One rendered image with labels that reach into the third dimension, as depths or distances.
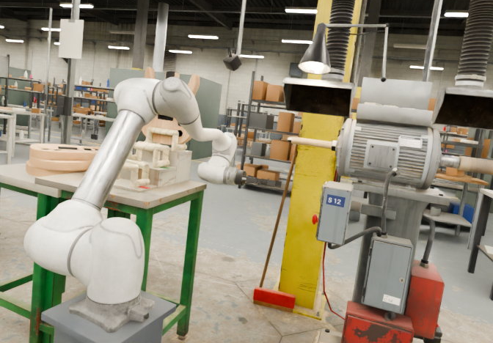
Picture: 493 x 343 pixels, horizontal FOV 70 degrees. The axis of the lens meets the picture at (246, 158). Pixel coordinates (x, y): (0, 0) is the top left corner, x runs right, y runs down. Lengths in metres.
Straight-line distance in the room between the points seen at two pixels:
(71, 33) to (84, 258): 2.20
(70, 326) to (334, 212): 0.88
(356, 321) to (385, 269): 0.23
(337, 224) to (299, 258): 1.40
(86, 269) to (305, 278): 1.86
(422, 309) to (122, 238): 1.18
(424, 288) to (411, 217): 0.28
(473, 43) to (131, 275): 1.51
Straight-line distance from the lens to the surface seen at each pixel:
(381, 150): 1.47
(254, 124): 6.63
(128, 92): 1.42
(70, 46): 3.07
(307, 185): 2.54
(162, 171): 1.81
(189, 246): 2.08
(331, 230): 1.31
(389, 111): 1.54
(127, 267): 1.10
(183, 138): 1.96
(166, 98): 1.34
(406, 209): 1.55
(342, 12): 1.73
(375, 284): 1.52
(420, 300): 1.66
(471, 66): 1.70
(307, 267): 2.69
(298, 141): 1.62
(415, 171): 1.53
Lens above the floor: 1.32
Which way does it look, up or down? 6 degrees down
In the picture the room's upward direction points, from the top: 7 degrees clockwise
